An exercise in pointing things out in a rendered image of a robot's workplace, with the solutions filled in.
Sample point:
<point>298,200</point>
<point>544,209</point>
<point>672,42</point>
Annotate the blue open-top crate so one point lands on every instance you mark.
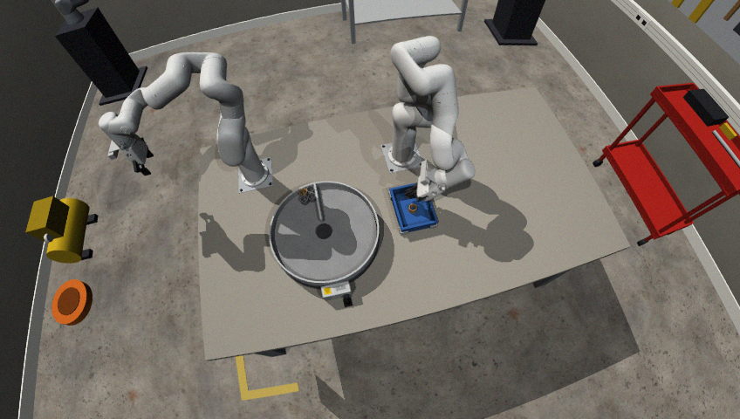
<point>423,218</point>

